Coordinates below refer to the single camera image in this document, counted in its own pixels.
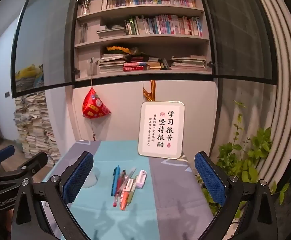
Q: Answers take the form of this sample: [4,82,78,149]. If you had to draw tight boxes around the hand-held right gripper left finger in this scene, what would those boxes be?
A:
[10,151,96,240]

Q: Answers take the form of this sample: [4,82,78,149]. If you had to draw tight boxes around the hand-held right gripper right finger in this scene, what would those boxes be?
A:
[194,151,277,240]

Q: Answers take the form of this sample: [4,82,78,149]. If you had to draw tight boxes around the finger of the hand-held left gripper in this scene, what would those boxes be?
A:
[0,144,16,173]
[0,151,48,188]

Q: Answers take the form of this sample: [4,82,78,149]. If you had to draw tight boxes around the clear plastic pencil bag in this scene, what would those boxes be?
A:
[83,167,99,188]

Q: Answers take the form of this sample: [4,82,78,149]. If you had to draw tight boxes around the blue pen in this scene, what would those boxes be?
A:
[111,165,121,197]

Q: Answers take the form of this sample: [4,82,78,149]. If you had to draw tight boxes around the red pen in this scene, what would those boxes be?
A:
[113,170,127,207]

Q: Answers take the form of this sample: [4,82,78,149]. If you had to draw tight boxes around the clear pen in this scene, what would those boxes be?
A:
[120,167,137,198]

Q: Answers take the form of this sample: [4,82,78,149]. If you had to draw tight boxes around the orange pen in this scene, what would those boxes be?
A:
[119,191,131,211]

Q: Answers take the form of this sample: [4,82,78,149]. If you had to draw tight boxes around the white pink marker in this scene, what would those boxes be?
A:
[125,179,136,193]

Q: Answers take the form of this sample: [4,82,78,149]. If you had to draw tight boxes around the pale green pen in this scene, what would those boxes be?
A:
[128,176,139,204]

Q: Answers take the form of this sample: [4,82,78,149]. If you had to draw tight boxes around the tall pile of books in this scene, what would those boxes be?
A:
[13,91,61,167]

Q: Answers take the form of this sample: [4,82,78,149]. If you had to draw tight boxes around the green potted plant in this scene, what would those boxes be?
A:
[195,101,289,225]

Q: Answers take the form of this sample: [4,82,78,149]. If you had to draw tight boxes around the teal grey tablecloth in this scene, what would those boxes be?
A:
[42,140,214,240]

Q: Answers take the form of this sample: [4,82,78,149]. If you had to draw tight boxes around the white purple correction tape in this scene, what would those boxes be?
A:
[135,169,147,189]

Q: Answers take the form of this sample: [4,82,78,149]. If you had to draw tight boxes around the framed calligraphy sign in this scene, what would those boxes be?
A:
[138,101,185,159]

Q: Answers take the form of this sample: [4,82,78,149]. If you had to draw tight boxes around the red pyramid hanging ornament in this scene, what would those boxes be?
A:
[82,75,111,142]

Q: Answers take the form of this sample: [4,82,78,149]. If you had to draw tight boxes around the yellow plastic bag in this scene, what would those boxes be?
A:
[15,64,44,90]

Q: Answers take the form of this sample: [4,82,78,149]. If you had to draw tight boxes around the clear acrylic holder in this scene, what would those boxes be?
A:
[89,57,97,77]

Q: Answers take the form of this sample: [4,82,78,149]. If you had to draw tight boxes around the stack of flat magazines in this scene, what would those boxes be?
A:
[97,54,126,74]

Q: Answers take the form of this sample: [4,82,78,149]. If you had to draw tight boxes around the dark glass cabinet door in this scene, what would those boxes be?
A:
[198,0,278,85]
[10,0,84,99]

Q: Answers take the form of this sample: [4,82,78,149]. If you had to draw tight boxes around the stack of flat grey books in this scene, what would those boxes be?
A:
[170,55,207,71]

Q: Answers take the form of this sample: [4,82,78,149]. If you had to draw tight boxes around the red hardcover books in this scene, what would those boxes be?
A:
[124,62,148,72]

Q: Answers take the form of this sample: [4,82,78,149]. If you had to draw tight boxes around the grey pleated curtain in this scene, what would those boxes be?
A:
[248,0,291,188]

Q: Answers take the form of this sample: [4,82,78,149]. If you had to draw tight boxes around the small stack of dark books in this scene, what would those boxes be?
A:
[148,57,171,70]

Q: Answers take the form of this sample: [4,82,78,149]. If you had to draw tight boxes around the grey bookshelf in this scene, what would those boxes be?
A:
[72,0,217,83]

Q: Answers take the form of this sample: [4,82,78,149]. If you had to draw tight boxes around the grey book stack with bowl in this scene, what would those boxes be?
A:
[97,25,126,39]

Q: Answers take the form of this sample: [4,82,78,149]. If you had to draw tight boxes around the row of colourful upright books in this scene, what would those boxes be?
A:
[124,14,203,37]

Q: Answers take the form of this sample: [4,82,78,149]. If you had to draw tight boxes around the long row of upright books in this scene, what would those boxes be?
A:
[102,0,196,9]

